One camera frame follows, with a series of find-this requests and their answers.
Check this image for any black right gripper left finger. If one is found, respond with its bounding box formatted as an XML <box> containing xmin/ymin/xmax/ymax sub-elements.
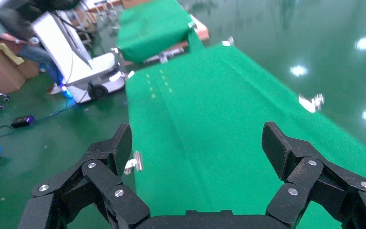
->
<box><xmin>17</xmin><ymin>123</ymin><xmax>151</xmax><ymax>229</ymax></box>

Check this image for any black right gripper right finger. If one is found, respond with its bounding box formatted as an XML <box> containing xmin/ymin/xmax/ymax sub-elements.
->
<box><xmin>261</xmin><ymin>121</ymin><xmax>366</xmax><ymax>229</ymax></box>

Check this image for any black power adapter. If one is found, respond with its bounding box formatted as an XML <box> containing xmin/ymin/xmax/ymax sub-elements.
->
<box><xmin>10</xmin><ymin>115</ymin><xmax>36</xmax><ymax>129</ymax></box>

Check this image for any green table cloth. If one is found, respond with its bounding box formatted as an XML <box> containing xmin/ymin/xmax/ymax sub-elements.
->
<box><xmin>125</xmin><ymin>44</ymin><xmax>366</xmax><ymax>229</ymax></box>

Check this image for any person in blue jeans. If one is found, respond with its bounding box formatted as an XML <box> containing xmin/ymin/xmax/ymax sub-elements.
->
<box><xmin>0</xmin><ymin>33</ymin><xmax>64</xmax><ymax>95</ymax></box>

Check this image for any white wheeled robot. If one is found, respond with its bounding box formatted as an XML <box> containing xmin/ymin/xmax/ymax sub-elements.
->
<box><xmin>31</xmin><ymin>11</ymin><xmax>130</xmax><ymax>104</ymax></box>

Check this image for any green cloth covered table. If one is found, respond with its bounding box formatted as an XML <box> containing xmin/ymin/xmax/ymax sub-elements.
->
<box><xmin>116</xmin><ymin>0</ymin><xmax>210</xmax><ymax>64</ymax></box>

